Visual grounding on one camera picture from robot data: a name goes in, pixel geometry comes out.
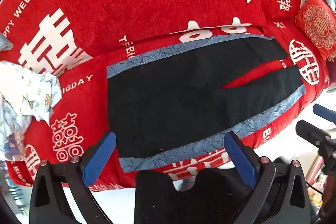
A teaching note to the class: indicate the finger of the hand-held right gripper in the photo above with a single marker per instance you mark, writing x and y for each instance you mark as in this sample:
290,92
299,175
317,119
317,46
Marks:
312,132
325,113

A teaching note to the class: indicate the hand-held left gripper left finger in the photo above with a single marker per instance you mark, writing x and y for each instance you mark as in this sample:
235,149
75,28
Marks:
99,158

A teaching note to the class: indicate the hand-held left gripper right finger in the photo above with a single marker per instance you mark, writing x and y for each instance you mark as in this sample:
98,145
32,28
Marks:
241,158

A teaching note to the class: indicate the black pants with blue-grey trim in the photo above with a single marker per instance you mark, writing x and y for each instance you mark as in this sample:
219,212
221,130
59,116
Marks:
170,103

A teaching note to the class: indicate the colourful clutter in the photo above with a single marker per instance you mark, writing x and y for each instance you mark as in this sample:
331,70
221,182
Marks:
319,187

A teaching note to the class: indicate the red patterned cushion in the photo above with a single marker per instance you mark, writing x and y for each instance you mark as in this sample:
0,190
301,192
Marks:
317,24

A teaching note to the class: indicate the pile of light printed clothes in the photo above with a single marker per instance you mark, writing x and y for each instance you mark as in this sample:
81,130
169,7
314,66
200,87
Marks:
26,92

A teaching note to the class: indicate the grey cloth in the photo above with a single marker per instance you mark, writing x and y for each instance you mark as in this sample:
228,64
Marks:
5,43

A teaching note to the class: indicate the red printed blanket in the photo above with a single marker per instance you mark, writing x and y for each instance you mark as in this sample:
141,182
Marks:
131,3

